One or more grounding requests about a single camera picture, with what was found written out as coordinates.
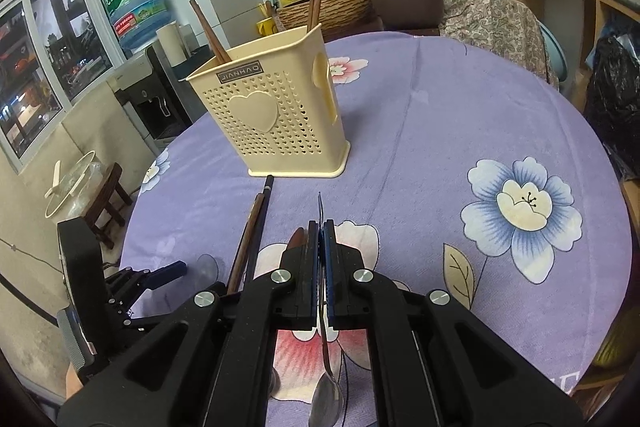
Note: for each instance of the person's left forearm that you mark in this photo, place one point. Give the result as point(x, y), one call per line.
point(74, 379)

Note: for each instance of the black plastic bag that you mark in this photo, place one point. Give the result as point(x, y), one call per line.
point(617, 107)

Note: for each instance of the wicker basin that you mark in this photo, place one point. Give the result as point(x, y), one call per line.
point(340, 7)

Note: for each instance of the white paper cup stack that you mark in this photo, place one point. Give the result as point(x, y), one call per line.
point(169, 42)

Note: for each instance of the blue water jug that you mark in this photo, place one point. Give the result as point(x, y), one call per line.
point(132, 4)

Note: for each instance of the paisley patterned cloth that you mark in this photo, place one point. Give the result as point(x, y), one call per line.
point(495, 27)

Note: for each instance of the sliding glass window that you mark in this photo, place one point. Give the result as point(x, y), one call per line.
point(45, 57)

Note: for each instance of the wooden shelf unit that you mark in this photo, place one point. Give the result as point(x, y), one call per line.
point(550, 2)

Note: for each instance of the small dark wooden stool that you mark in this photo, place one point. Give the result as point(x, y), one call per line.
point(107, 202)

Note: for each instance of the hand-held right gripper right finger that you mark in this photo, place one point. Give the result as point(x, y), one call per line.
point(350, 297)

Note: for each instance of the grey plastic spoon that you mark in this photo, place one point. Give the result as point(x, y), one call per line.
point(207, 268)

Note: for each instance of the cream perforated utensil holder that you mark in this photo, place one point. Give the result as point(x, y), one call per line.
point(280, 147)

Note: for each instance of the purple floral tablecloth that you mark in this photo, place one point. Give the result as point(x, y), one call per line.
point(450, 117)

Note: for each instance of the metal spoon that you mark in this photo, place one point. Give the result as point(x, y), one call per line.
point(326, 394)

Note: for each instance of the yellow mug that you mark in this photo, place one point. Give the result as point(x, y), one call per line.
point(266, 27)

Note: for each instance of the grey water dispenser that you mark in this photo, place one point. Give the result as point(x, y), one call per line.
point(145, 102)

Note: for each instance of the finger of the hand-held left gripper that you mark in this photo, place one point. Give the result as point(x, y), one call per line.
point(162, 273)

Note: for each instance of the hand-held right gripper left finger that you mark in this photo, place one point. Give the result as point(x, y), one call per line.
point(295, 297)

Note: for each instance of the light blue basin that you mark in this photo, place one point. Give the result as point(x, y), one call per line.
point(556, 52)

